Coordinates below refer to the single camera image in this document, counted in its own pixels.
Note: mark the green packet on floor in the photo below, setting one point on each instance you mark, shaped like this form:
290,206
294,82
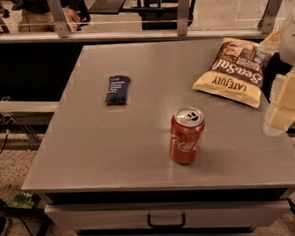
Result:
21,201

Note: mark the red coke can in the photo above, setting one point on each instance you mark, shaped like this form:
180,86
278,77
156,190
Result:
187,126

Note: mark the grey drawer cabinet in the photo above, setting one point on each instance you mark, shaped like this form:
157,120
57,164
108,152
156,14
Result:
101,169

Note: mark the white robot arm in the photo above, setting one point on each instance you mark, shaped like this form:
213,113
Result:
284,41

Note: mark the dark blue snack bar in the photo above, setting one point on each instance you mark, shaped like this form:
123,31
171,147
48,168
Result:
117,91

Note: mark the black drawer handle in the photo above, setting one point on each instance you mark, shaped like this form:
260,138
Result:
166,221

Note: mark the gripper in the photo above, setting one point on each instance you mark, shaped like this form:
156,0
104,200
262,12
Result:
292,42

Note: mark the grey metal railing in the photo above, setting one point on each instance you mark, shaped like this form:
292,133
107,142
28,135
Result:
247,19

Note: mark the person in background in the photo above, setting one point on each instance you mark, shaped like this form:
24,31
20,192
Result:
37,17

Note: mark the brown chip bag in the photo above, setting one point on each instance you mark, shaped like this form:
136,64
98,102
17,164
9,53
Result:
236,73

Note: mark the black chair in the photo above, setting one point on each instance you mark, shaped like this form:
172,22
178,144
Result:
155,14

